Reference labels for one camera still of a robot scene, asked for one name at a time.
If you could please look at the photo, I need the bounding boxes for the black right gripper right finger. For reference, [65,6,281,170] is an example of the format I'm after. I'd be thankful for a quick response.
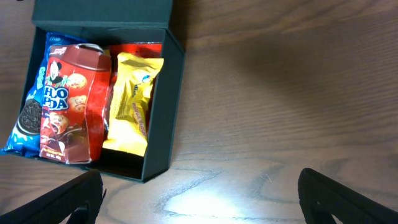
[298,168,397,224]

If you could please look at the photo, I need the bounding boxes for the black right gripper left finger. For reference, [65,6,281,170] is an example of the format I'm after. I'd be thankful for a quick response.
[1,170,103,224]

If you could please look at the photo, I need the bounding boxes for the blue Oreo cookie pack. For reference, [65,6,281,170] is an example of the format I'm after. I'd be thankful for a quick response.
[1,29,87,157]

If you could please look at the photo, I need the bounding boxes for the red Meiji panda biscuit box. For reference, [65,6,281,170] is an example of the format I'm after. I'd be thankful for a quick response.
[39,44,111,164]

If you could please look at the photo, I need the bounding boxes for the small yellow snack packet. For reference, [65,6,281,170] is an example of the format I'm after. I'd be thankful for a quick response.
[103,52,164,156]

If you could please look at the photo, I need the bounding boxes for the black gift box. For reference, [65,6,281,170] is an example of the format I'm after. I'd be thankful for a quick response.
[6,0,187,184]

